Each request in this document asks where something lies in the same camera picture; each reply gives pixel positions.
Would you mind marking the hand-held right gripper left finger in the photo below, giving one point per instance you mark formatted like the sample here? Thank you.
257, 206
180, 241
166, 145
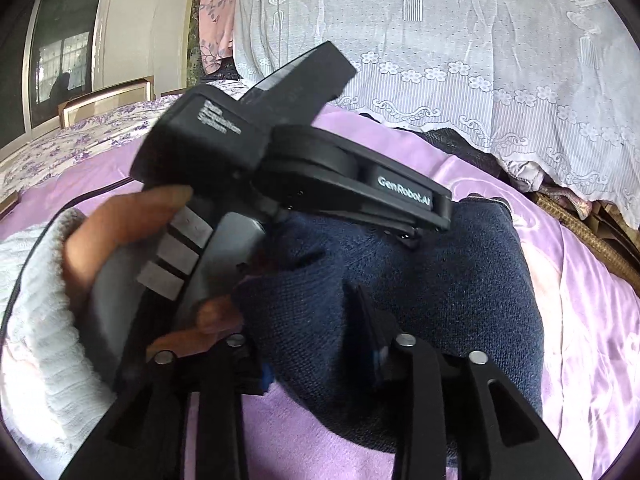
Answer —
266, 376

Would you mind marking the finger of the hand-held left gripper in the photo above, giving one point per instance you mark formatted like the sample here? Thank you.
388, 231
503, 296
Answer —
400, 238

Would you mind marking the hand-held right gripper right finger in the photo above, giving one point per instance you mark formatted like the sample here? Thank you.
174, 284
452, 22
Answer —
376, 355

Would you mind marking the navy blue knit garment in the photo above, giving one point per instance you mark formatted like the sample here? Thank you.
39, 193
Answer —
450, 285

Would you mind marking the person's left forearm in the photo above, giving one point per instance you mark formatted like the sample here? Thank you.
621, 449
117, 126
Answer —
40, 310

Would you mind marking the person's left hand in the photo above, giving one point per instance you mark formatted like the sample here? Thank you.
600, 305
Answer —
125, 220

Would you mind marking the dark cloth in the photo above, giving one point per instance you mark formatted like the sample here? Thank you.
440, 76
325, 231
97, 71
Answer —
465, 152

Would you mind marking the wooden headboard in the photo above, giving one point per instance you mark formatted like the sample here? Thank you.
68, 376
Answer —
105, 97

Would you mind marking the pink floral cloth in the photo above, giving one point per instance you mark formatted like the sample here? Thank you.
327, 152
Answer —
217, 10

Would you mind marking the purple floral bedsheet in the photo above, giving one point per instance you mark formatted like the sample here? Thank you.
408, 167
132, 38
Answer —
75, 145

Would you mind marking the brown woven mat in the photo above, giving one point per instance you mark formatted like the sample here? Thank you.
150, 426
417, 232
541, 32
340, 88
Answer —
595, 245

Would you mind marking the white lace cloth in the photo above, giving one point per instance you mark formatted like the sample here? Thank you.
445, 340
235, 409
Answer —
450, 35

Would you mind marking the purple printed blanket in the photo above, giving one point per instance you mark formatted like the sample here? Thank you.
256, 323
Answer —
590, 350

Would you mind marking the window with metal frame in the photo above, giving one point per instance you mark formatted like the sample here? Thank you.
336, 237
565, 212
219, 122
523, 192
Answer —
65, 45

